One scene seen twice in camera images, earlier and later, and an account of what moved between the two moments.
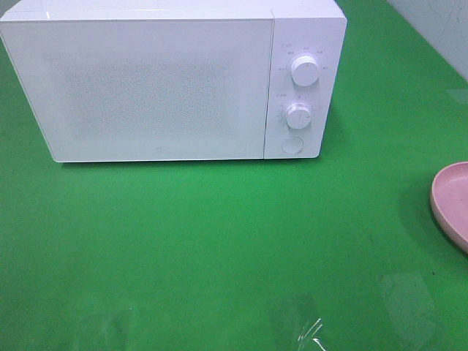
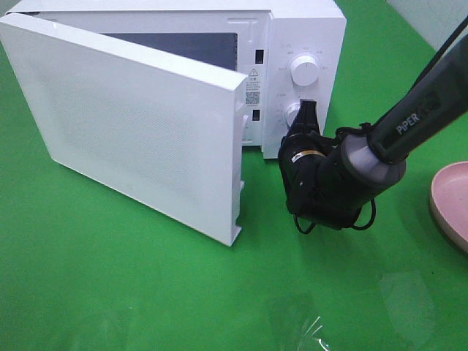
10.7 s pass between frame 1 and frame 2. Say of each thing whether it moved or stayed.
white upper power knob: stayed
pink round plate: stayed
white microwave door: moved
